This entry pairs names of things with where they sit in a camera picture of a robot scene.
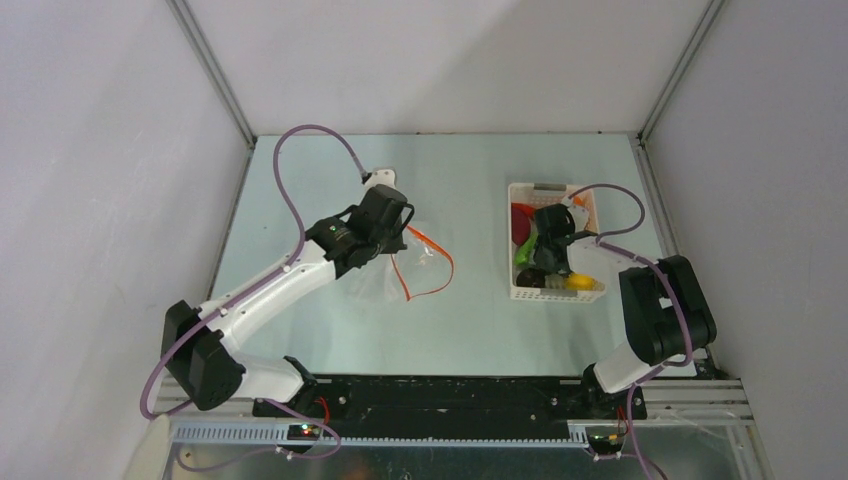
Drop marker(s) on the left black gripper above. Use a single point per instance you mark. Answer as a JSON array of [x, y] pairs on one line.
[[396, 243]]

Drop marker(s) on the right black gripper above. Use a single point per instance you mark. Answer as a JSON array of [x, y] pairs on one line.
[[546, 250]]

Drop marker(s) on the dark green avocado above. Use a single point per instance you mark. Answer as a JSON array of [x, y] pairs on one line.
[[553, 261]]

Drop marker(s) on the light green pepper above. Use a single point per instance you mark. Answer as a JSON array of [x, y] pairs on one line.
[[524, 253]]

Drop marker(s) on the clear zip top bag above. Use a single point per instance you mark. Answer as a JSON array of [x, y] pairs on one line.
[[425, 267]]

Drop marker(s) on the yellow lemon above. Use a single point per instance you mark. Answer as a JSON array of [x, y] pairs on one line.
[[579, 282]]

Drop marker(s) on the dark brown round fruit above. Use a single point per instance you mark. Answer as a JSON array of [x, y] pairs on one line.
[[531, 278]]

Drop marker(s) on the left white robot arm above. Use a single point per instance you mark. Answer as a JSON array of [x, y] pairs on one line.
[[204, 347]]

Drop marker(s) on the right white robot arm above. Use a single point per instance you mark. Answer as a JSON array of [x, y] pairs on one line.
[[665, 312]]

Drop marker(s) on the red chili pepper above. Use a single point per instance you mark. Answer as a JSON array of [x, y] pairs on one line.
[[526, 209]]

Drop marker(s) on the purple sweet potato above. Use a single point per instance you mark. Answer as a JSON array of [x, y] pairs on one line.
[[521, 226]]

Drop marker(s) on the white perforated plastic basket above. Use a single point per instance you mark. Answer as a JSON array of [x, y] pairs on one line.
[[540, 195]]

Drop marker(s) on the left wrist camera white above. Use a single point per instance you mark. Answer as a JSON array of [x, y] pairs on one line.
[[381, 176]]

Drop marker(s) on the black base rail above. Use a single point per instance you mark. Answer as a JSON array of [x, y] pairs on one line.
[[463, 408]]

